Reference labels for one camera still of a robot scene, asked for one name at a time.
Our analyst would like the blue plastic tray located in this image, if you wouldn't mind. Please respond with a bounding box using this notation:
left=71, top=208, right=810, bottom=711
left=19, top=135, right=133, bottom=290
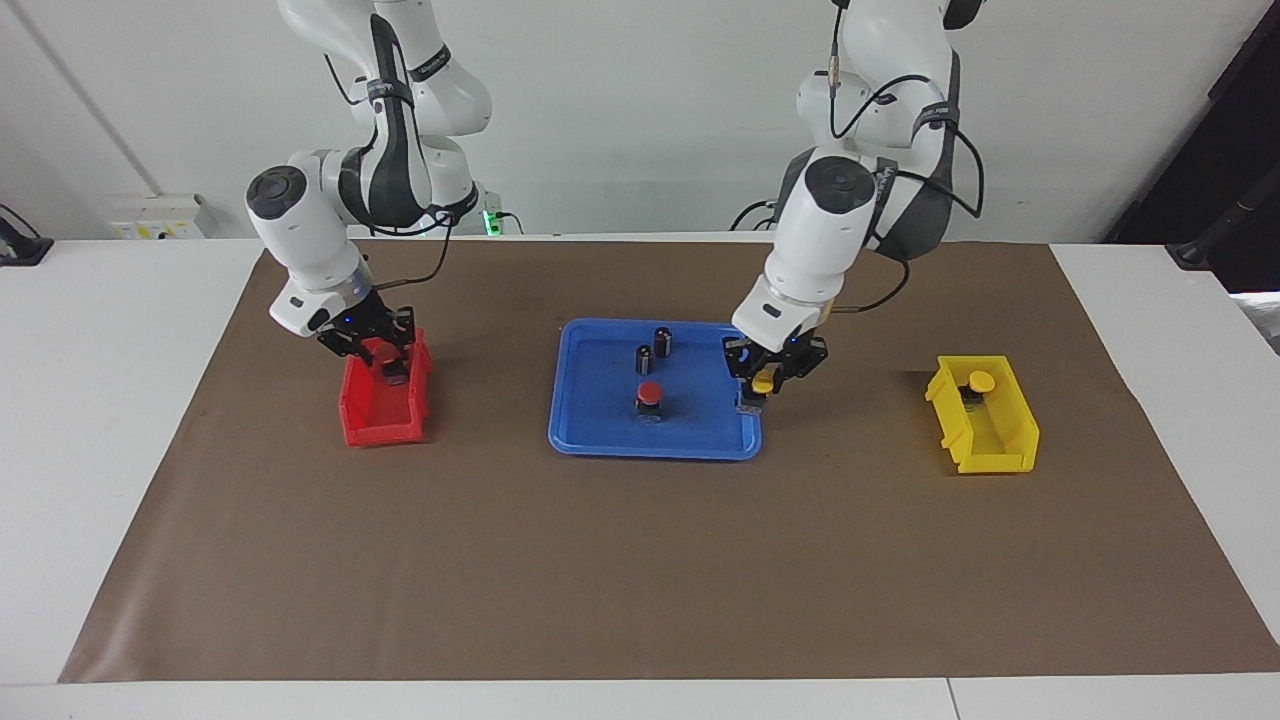
left=547, top=318, right=763, bottom=462

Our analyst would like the red plastic bin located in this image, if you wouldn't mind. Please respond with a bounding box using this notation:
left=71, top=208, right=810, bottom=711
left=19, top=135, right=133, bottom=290
left=338, top=328, right=434, bottom=448

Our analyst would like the yellow plastic bin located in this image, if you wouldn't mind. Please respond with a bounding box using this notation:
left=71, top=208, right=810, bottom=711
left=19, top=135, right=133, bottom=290
left=924, top=355, right=1041, bottom=475

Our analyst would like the white power strip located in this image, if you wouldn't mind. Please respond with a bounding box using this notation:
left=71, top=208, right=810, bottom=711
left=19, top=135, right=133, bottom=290
left=108, top=193, right=211, bottom=241

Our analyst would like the brown paper mat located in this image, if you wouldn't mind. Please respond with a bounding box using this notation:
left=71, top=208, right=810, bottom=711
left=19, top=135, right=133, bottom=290
left=58, top=238, right=1280, bottom=684

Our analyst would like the black stand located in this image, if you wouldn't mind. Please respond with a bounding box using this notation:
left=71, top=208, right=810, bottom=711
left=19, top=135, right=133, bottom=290
left=1165, top=165, right=1280, bottom=273

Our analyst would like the grey flat object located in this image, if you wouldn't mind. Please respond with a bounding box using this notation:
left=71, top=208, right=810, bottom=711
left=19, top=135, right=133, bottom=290
left=1232, top=290, right=1280, bottom=356

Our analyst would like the black panel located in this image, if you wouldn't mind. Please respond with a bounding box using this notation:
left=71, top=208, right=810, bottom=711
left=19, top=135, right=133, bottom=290
left=1105, top=0, right=1280, bottom=294

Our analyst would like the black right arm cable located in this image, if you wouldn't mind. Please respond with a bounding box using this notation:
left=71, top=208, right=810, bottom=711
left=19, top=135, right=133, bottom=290
left=325, top=50, right=461, bottom=296

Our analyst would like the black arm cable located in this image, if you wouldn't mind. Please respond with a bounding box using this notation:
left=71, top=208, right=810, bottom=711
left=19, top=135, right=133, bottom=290
left=325, top=50, right=461, bottom=296
left=825, top=0, right=988, bottom=316

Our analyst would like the black left base cable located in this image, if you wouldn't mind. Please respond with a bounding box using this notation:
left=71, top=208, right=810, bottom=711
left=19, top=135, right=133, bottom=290
left=728, top=198, right=781, bottom=233

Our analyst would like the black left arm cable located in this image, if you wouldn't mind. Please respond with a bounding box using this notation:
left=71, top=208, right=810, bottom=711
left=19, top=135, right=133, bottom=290
left=825, top=0, right=988, bottom=316

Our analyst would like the black clamp mount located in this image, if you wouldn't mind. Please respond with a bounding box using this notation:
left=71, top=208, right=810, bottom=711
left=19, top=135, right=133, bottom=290
left=0, top=205, right=54, bottom=267

